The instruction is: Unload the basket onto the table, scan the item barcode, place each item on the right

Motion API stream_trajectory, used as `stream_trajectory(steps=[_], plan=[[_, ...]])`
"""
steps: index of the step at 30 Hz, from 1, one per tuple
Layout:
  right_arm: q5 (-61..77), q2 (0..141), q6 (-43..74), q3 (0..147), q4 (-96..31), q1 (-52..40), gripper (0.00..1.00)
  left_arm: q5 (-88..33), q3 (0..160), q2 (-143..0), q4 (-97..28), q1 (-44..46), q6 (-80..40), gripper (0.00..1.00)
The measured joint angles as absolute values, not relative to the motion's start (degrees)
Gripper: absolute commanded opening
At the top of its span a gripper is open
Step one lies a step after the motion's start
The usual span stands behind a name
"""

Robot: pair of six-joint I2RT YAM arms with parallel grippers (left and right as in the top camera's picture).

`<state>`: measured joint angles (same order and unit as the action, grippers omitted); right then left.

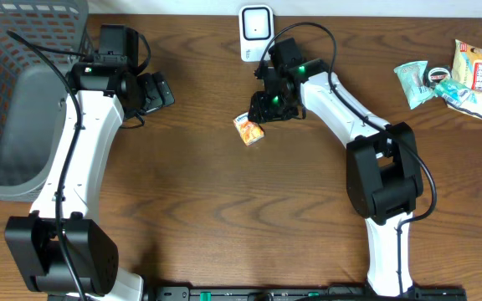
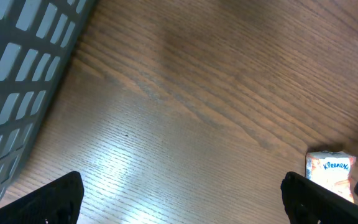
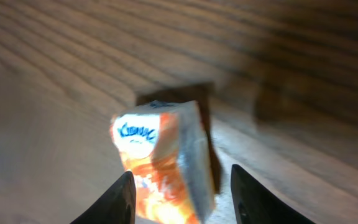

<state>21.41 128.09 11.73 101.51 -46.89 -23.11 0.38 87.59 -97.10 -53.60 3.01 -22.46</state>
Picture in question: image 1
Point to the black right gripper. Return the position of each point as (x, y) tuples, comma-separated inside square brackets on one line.
[(260, 112)]

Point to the small teal tissue pack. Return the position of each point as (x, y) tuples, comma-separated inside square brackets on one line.
[(455, 93)]

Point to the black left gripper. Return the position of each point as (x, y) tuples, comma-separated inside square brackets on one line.
[(157, 94)]

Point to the teal snack packet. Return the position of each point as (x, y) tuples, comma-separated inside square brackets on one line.
[(411, 76)]

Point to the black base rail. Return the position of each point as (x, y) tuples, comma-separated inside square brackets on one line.
[(335, 292)]

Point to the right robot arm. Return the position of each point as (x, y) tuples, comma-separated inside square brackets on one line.
[(383, 170)]

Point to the black round-label box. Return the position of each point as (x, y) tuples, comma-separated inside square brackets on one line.
[(434, 75)]

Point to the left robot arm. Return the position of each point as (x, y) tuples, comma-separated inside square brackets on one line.
[(59, 248)]

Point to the grey plastic mesh basket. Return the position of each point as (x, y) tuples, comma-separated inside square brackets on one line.
[(32, 107)]

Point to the small orange tissue pack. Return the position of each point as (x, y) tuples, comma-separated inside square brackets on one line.
[(249, 131)]

